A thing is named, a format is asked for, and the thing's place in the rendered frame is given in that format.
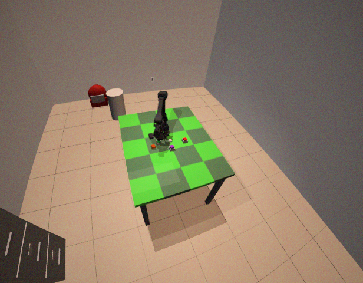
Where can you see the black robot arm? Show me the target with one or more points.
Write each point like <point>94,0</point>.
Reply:
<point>161,117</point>

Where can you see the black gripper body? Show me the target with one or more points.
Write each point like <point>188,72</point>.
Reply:
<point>151,134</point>

